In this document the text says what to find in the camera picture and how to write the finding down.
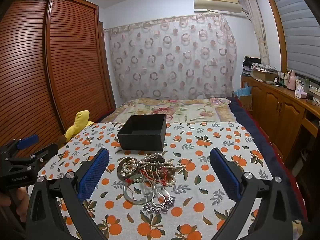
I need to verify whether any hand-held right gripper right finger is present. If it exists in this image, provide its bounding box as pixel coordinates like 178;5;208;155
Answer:
209;147;300;240

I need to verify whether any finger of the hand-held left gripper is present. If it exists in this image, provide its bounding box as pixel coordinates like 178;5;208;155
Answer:
24;143;59;167
0;134;40;158

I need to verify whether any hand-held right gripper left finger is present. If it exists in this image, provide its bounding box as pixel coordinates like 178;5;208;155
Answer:
25;147;110;240

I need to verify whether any carved metal bangle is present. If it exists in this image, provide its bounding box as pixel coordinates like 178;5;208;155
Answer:
117;157;141;181

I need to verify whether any short pearl strand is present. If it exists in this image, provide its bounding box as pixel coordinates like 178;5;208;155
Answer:
120;159;139;178

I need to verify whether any red cord bracelet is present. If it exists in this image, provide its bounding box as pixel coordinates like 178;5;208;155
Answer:
124;169;175;188

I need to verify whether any black cardboard box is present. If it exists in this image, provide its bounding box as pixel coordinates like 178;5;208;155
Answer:
117;114;167;151

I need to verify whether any brown bead bracelet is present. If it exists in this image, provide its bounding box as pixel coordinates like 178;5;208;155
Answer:
154;169;176;183

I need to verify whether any dark wooden bead bracelet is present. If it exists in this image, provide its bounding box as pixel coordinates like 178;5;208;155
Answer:
143;154;166;167

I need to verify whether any person's left hand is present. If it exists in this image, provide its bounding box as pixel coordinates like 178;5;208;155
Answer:
0;187;31;225

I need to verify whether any pale jade bangle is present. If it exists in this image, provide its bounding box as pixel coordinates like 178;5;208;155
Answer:
123;179;151;205

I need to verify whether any orange fruit print tablecloth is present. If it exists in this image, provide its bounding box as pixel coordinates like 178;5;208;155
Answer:
37;121;303;240

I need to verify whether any yellow plush toy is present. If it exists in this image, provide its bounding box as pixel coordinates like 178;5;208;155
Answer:
59;110;94;146

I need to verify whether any navy blue bed sheet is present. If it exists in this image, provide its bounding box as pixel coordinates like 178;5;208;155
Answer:
227;97;308;222

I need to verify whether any floral blanket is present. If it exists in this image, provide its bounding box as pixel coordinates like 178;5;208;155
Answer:
101;97;237;124

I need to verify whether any long wooden cabinet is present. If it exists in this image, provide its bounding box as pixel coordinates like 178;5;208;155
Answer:
240;74;320;161

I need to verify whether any blue plastic bag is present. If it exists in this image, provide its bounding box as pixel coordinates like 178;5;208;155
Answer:
236;83;253;99

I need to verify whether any brown louvred wooden wardrobe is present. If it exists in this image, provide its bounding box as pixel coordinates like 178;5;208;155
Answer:
0;0;117;157

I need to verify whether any open cardboard box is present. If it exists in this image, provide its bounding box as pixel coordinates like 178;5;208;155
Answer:
251;68;278;83

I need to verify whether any row of cosmetic bottles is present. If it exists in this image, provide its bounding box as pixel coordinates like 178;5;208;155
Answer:
273;72;288;88

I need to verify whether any pink tissue pack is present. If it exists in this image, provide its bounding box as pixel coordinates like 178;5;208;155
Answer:
295;84;308;99

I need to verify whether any pink thermos jug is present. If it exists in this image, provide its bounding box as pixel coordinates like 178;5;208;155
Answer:
287;70;296;90

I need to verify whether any stack of folded clothes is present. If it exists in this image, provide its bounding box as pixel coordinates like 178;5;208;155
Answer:
242;56;262;77

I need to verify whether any floral folded cloth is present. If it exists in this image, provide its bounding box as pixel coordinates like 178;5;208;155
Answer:
252;62;279;72

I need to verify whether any cream tied window curtain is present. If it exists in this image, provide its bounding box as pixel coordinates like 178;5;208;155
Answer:
241;0;272;67

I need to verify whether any grey window blind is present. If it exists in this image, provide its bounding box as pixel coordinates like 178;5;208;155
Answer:
271;0;320;83

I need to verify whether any beige air conditioner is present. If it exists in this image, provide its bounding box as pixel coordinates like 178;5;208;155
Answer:
193;0;243;14

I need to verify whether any long pearl necklace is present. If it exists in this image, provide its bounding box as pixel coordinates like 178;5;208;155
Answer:
132;152;177;188

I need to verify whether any ring print sheer curtain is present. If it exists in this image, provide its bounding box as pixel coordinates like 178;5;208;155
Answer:
104;14;237;101

